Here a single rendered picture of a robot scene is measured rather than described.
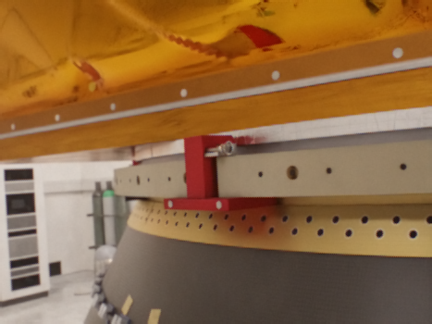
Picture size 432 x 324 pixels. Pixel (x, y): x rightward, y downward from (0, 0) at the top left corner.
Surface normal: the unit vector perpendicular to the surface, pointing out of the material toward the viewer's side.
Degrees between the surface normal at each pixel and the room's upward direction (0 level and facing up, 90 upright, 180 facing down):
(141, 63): 135
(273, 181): 90
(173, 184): 90
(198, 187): 90
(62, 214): 90
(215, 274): 62
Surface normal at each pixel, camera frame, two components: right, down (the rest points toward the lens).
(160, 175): -0.85, 0.05
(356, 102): -0.65, 0.04
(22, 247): 0.78, -0.05
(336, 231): -0.61, -0.44
